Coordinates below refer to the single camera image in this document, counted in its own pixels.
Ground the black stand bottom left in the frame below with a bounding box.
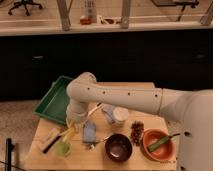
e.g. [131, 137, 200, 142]
[5, 138, 14, 171]

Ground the white lidded jar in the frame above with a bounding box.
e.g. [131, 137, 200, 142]
[113, 107, 129, 125]

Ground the orange bowl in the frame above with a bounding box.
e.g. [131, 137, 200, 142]
[141, 129, 174, 162]

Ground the green plastic cup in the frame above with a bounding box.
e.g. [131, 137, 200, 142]
[55, 141, 70, 157]

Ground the metal spoon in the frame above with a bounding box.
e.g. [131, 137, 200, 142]
[89, 137, 109, 149]

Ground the red object on shelf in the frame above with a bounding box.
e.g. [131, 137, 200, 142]
[80, 18, 92, 25]

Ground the green cucumber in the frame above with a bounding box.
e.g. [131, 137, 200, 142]
[147, 136, 170, 152]

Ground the dark purple bowl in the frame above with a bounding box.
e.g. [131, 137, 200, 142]
[105, 134, 133, 162]

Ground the yellow banana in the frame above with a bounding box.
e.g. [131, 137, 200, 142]
[61, 127, 77, 142]

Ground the wooden black brush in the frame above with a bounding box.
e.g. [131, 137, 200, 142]
[38, 128, 60, 154]

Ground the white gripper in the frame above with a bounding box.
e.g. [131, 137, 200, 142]
[66, 101, 88, 133]

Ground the black office chair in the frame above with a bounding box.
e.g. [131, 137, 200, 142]
[8, 0, 43, 16]

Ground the black cable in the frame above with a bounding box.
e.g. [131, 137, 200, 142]
[169, 132, 182, 138]

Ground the blue sponge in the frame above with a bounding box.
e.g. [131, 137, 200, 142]
[83, 121, 96, 143]

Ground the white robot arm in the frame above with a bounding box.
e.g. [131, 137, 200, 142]
[66, 72, 213, 171]

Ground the green plastic tray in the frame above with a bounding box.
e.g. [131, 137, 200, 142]
[34, 76, 72, 125]

